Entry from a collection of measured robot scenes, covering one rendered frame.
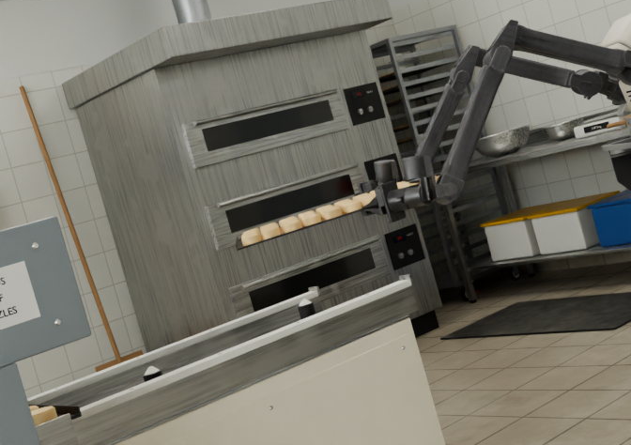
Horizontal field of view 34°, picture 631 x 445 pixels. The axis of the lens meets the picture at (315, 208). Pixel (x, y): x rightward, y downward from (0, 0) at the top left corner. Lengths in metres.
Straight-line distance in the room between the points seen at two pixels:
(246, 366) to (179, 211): 3.82
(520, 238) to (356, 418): 4.87
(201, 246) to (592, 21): 2.91
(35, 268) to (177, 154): 4.07
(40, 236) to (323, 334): 0.63
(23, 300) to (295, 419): 0.60
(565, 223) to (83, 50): 3.06
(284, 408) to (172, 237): 3.93
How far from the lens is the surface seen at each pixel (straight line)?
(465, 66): 3.22
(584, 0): 6.85
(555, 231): 6.47
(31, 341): 1.34
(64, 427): 1.52
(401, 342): 1.91
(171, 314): 5.88
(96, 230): 6.24
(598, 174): 6.99
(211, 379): 1.69
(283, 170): 5.73
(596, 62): 2.86
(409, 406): 1.92
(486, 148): 6.70
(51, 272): 1.36
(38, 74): 6.28
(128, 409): 1.62
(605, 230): 6.25
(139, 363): 1.95
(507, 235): 6.71
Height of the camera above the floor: 1.15
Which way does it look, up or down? 2 degrees down
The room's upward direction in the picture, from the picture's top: 16 degrees counter-clockwise
